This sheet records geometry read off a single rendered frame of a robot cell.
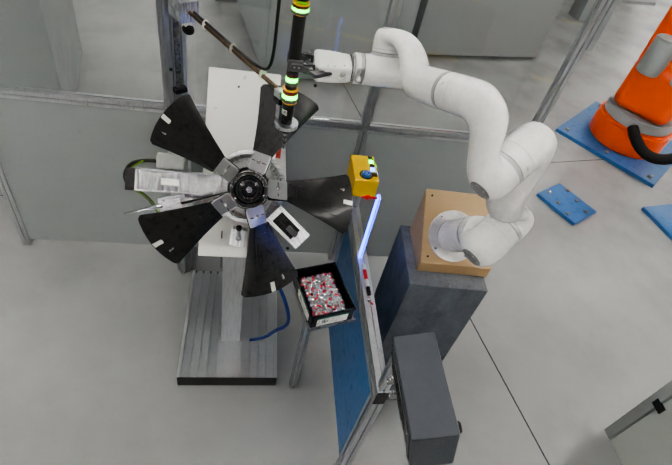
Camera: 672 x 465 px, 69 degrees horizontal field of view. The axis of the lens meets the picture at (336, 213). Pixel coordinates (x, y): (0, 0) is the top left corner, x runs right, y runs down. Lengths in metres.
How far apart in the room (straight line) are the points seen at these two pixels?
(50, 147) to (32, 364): 1.00
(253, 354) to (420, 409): 1.43
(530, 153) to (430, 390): 0.59
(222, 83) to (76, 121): 0.85
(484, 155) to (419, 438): 0.64
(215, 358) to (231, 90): 1.29
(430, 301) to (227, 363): 1.07
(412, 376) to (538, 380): 1.83
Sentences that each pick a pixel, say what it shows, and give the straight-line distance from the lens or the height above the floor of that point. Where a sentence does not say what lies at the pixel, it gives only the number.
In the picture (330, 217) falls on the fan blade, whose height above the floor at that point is 1.15.
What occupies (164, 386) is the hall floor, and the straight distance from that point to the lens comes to 2.56.
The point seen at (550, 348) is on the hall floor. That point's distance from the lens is 3.19.
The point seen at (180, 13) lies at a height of 1.54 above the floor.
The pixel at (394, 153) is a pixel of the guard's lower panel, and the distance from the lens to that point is 2.51.
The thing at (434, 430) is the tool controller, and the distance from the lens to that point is 1.21.
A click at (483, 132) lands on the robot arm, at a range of 1.12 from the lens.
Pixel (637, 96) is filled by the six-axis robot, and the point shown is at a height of 0.54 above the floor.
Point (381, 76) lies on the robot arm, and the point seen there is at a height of 1.66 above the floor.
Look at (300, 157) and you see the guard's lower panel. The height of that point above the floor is 0.77.
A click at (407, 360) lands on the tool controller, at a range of 1.27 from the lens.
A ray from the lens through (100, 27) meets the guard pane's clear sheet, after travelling 2.25.
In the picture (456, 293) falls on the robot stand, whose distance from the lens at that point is 1.90.
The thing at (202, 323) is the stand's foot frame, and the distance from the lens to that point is 2.62.
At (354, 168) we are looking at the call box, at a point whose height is 1.07.
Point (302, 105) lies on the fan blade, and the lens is 1.62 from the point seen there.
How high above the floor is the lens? 2.29
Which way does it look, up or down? 44 degrees down
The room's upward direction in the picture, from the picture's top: 14 degrees clockwise
